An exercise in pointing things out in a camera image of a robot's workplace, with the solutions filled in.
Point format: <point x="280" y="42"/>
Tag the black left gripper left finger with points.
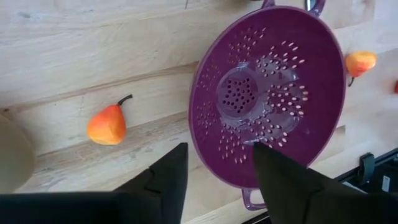
<point x="161" y="186"/>

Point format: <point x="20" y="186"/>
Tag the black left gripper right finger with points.
<point x="289" y="186"/>

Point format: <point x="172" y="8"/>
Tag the purple plastic colander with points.
<point x="280" y="37"/>

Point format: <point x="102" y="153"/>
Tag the brown kiwi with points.
<point x="14" y="155"/>

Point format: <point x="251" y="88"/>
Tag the black frame clamp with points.
<point x="367" y="168"/>

